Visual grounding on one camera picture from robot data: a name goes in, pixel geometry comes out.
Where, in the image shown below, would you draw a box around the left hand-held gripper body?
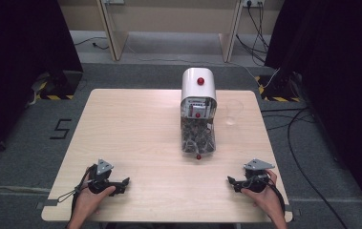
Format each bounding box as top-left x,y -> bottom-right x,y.
86,157 -> 129,196

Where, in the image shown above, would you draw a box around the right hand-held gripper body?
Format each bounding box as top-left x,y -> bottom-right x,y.
236,158 -> 277,194

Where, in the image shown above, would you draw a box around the person's right hand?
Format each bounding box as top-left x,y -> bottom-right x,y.
241,169 -> 284,219

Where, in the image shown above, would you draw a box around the person's left hand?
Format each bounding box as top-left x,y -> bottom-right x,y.
73,185 -> 117,221

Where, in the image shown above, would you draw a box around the clear bin of dark pieces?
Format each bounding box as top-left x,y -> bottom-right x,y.
180,114 -> 217,160

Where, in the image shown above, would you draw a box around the clear glass cup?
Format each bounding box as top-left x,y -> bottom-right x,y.
224,98 -> 245,126

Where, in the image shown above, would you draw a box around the stand base with hazard tape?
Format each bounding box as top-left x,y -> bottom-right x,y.
253,72 -> 303,103
29,70 -> 84,101

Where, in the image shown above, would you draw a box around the white dispenser with red knob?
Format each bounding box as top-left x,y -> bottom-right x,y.
181,67 -> 218,120

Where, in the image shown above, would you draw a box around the black curtain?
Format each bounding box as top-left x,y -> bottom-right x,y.
264,0 -> 362,222
0,0 -> 84,168

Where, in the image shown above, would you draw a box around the beige wooden desk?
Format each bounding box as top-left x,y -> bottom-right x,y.
57,0 -> 286,63

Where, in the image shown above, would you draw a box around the white power strip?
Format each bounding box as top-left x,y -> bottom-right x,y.
242,0 -> 266,9

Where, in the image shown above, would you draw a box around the right hand-held gripper cable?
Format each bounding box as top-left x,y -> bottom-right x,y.
248,173 -> 287,220

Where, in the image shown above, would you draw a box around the hand-held gripper cable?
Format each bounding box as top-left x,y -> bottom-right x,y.
56,165 -> 96,225
248,173 -> 287,220

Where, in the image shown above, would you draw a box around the left hand-held gripper cable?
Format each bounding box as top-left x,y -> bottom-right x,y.
56,165 -> 96,225

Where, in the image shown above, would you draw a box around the black floor cables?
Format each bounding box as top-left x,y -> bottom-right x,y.
260,106 -> 350,229

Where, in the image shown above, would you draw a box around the thin white floor cable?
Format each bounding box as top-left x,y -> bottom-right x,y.
124,42 -> 281,90

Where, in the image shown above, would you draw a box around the black floor cable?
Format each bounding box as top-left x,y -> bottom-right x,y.
74,35 -> 110,52

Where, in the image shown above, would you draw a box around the black hanging power cables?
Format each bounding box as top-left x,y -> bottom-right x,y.
235,2 -> 271,67

